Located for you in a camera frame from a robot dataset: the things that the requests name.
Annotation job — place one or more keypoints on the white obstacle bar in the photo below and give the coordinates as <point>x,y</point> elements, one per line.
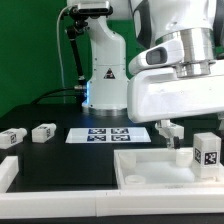
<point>8,171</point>
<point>110,203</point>

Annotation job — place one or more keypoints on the white left obstacle bar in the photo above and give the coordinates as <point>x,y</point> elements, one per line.
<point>8,171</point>

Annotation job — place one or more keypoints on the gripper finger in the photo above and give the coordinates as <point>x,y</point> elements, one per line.
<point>176,140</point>
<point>164,128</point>

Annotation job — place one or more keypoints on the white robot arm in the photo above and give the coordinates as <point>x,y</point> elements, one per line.
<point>154,59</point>

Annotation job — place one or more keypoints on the camera on robot top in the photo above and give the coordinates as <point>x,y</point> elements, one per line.
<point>98,8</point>

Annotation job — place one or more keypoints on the white front obstacle bar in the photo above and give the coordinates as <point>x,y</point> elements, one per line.
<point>110,203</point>

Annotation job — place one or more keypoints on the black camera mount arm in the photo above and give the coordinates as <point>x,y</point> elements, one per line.
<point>72,34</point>

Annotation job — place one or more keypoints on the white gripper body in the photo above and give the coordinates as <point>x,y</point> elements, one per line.
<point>159,94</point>

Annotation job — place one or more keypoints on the white square table top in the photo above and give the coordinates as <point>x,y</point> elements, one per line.
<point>160,168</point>

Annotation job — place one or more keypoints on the white sheet with fiducial markers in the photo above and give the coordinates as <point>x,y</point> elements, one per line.
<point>108,135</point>

